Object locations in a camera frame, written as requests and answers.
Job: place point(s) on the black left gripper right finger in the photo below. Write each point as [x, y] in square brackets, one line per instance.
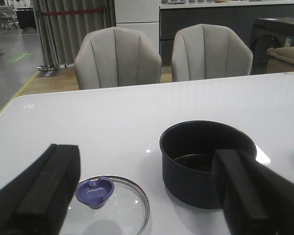
[255, 200]

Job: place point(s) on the red barrier belt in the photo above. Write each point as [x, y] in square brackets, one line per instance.
[73, 12]

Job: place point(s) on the dark grey counter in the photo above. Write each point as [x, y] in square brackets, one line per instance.
[239, 18]

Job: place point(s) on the chrome stanchion post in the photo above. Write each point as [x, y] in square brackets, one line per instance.
[49, 63]

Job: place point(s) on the glass pot lid blue knob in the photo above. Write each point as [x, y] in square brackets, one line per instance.
[108, 205]

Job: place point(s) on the left beige upholstered chair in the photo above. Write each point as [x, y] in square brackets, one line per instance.
[116, 56]

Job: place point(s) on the dark blue saucepan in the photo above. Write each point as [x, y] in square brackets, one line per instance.
[188, 150]

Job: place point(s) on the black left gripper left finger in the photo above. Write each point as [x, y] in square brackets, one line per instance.
[36, 201]

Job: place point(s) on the white cabinet column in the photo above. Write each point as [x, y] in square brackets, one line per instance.
[142, 15]

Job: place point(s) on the beige cushion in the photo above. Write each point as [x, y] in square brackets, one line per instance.
[283, 54]

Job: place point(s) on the right beige upholstered chair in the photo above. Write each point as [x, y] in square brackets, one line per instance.
[206, 51]

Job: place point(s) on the black washing machine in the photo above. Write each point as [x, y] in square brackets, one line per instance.
[270, 32]

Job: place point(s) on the grey pleated curtain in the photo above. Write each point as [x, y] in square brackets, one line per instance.
[67, 32]

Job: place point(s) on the beige upholstered chair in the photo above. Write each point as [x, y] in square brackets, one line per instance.
[206, 51]
[116, 56]

